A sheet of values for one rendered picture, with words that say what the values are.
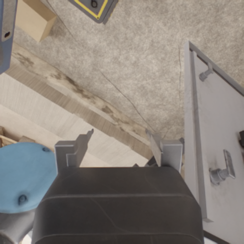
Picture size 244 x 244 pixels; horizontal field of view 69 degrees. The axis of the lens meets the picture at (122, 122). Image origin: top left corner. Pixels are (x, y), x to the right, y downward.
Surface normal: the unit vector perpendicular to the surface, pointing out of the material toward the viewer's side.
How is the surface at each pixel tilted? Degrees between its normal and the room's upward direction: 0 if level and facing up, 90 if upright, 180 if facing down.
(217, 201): 90
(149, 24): 0
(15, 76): 89
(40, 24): 0
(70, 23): 0
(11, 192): 94
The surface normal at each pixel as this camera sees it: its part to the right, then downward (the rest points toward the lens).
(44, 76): 0.42, -0.44
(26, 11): -0.23, 0.71
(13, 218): 0.72, -0.05
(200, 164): -0.82, -0.51
